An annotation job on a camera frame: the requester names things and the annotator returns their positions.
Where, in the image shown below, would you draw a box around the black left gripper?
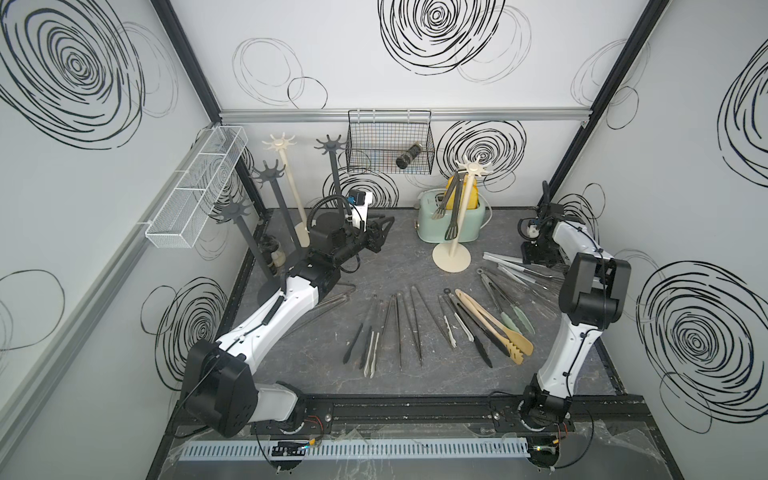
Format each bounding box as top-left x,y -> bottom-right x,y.
329,213 -> 393,271

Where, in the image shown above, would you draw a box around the black slotted spatula tongs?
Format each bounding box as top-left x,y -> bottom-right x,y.
431,170 -> 467,241

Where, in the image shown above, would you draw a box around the white handled slotted steel tongs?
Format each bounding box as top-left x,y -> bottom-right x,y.
483,252 -> 564,292

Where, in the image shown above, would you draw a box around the dark grey rack stand back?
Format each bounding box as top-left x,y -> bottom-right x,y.
313,134 -> 365,251

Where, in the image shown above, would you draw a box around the dark grey rack stand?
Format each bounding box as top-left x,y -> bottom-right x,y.
216,200 -> 282,304
251,160 -> 310,270
313,134 -> 365,251

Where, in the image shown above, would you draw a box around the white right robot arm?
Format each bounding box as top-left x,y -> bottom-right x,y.
518,181 -> 631,431

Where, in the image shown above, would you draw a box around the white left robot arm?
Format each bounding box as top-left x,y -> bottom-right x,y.
180,215 -> 394,438

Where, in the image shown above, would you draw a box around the slim black tongs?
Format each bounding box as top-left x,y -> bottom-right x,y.
406,285 -> 450,366

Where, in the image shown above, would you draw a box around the tall cream utensil rack stand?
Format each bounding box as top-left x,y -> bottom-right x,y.
263,133 -> 310,247

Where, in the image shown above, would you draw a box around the small steel tongs white tip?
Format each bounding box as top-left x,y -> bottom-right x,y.
438,295 -> 475,348

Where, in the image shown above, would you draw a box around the green ringed steel tongs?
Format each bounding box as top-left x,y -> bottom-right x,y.
477,268 -> 535,335

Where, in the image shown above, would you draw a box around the black nylon tongs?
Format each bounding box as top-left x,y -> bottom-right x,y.
443,288 -> 493,368

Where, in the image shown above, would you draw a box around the wooden bamboo tongs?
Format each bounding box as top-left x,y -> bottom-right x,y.
454,289 -> 534,365

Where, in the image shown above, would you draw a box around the black pepper grinder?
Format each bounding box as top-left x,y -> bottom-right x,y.
395,143 -> 423,170

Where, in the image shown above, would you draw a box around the yellow sponge toast slice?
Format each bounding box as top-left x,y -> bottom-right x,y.
441,175 -> 479,210

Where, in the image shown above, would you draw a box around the dark grey rack stand middle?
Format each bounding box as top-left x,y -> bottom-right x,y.
251,160 -> 310,270

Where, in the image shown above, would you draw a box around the small glass jar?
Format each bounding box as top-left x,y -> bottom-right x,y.
260,234 -> 286,275

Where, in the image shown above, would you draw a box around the dark grey rack stand front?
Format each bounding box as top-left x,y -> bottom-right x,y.
216,200 -> 282,304

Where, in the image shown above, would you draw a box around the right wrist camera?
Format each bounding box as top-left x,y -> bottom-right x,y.
517,218 -> 540,242

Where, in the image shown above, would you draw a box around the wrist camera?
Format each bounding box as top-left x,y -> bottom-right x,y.
517,218 -> 540,242
347,188 -> 374,230

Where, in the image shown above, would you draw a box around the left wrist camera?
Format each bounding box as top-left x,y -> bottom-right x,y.
347,188 -> 374,230

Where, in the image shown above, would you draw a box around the steel wire tongs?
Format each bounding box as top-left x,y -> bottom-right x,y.
284,282 -> 357,338

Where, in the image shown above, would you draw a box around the black wire wall basket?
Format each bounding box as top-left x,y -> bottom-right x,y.
345,109 -> 436,175

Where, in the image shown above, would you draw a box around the clear handled steel tongs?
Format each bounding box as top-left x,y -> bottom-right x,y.
490,270 -> 561,320

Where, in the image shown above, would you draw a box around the white wire wall basket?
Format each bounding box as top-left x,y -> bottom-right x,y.
145,125 -> 247,249

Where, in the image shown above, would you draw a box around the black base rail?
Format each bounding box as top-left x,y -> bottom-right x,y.
181,392 -> 651,438

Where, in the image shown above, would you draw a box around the grey cable duct strip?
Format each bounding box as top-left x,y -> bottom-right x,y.
179,438 -> 530,462

